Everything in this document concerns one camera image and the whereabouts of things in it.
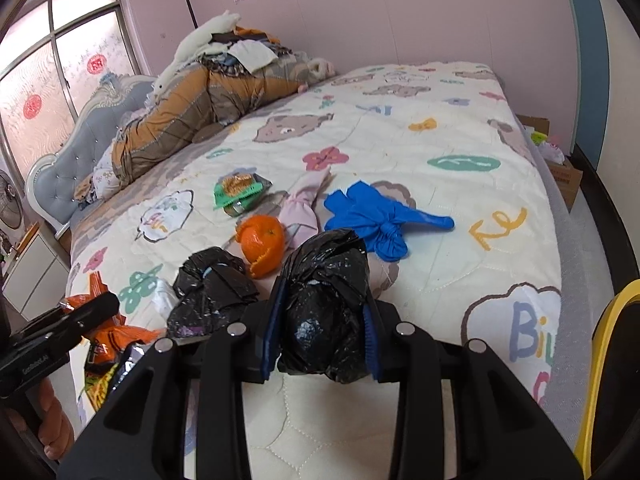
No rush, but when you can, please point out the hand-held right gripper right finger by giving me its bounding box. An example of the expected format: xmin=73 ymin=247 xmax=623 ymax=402
xmin=362 ymin=300 xmax=583 ymax=480

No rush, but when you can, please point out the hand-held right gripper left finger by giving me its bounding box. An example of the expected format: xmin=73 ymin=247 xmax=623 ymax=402
xmin=57 ymin=276 xmax=289 ymax=480

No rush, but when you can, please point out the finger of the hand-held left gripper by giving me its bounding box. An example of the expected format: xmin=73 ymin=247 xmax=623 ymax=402
xmin=10 ymin=292 xmax=121 ymax=357

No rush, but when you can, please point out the orange snack wrapper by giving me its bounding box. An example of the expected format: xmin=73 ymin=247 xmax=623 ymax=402
xmin=60 ymin=271 xmax=166 ymax=411

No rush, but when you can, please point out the large black plastic bag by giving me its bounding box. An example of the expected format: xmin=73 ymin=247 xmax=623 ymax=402
xmin=277 ymin=228 xmax=372 ymax=385

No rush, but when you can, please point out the orange peel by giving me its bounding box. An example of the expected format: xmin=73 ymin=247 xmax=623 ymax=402
xmin=235 ymin=214 xmax=287 ymax=279

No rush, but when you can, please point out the blue knotted glove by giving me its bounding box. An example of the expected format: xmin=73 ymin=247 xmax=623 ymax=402
xmin=323 ymin=182 xmax=456 ymax=262

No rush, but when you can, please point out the pink knotted glove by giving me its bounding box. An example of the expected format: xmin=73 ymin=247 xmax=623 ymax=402
xmin=277 ymin=167 xmax=333 ymax=248

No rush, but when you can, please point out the yellow bin with black liner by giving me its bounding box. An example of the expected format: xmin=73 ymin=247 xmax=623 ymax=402
xmin=574 ymin=280 xmax=640 ymax=480

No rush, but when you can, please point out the person's left hand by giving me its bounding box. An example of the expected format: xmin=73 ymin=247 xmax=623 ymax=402
xmin=37 ymin=377 xmax=76 ymax=461

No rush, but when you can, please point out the white cabinet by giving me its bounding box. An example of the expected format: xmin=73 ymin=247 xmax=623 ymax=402
xmin=0 ymin=224 xmax=71 ymax=322

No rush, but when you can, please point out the small tied black plastic bag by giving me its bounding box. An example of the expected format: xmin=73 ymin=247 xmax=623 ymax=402
xmin=166 ymin=247 xmax=260 ymax=340

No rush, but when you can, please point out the floral pillow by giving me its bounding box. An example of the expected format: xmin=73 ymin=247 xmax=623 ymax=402
xmin=75 ymin=149 xmax=128 ymax=207

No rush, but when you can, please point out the electric fan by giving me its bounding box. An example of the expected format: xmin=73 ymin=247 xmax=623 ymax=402
xmin=0 ymin=170 xmax=24 ymax=232

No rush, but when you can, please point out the green snack wrapper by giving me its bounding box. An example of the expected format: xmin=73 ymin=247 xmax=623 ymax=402
xmin=212 ymin=172 xmax=273 ymax=217

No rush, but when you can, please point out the blue tufted headboard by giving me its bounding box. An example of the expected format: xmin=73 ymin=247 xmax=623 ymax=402
xmin=25 ymin=74 xmax=158 ymax=241

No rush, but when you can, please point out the frosted window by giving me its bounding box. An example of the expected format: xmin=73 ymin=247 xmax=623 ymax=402
xmin=0 ymin=0 xmax=151 ymax=196

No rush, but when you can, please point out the brown folded quilt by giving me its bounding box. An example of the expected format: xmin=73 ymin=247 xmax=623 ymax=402
xmin=75 ymin=25 xmax=310 ymax=201

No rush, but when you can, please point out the cardboard box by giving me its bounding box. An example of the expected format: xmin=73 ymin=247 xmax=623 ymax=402
xmin=516 ymin=114 xmax=584 ymax=214

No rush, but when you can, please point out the white folded cloth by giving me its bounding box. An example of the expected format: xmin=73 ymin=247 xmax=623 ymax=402
xmin=227 ymin=40 xmax=278 ymax=73

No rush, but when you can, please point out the white plush toy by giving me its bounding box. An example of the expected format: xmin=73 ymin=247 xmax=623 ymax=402
xmin=151 ymin=9 xmax=242 ymax=107

